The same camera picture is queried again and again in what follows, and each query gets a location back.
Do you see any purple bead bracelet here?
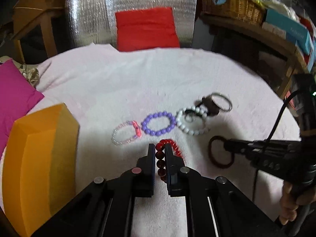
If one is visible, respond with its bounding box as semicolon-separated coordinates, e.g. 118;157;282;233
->
140;111;177;136

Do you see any red bead bracelet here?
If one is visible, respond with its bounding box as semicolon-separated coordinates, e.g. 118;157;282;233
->
155;138;184;184

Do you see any patterned grey cloth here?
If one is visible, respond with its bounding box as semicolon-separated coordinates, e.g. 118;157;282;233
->
0;56;39;87

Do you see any black cable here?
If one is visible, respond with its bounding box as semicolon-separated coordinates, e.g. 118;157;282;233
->
251;88;307;203

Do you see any magenta pillow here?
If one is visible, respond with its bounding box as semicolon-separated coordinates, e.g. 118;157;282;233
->
0;59;44;152

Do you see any wicker basket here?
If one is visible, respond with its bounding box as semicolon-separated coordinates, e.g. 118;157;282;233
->
201;0;265;25

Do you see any wooden shelf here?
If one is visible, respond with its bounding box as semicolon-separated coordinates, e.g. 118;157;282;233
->
200;13;308;99

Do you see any teal cardboard box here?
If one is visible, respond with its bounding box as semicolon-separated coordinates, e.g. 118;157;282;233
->
266;9;312;55

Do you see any silver foil insulation sheet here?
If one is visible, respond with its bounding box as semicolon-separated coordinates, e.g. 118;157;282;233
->
65;0;197;48

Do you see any wooden chair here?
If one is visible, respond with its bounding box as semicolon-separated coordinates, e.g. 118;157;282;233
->
12;0;65;63

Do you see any black hair tie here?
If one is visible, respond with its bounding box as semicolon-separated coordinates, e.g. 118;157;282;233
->
208;135;236;169

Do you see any orange cardboard box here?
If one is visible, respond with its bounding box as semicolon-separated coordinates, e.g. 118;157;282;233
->
2;103;79;236

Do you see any white grey bead bracelet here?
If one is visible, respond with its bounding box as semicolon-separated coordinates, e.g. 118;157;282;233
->
175;105;210;136

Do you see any right hand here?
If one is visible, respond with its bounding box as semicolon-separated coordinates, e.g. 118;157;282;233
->
279;181;315;225

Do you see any black strap keychain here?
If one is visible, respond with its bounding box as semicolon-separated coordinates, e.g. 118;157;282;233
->
184;95;220;122

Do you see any red pillow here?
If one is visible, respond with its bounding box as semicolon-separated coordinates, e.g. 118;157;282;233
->
115;7;180;52

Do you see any thin metal bangle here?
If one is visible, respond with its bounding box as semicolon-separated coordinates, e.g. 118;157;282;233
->
211;92;232;112

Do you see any pink clear bead bracelet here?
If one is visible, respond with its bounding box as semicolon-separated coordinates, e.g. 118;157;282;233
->
111;120;143;146

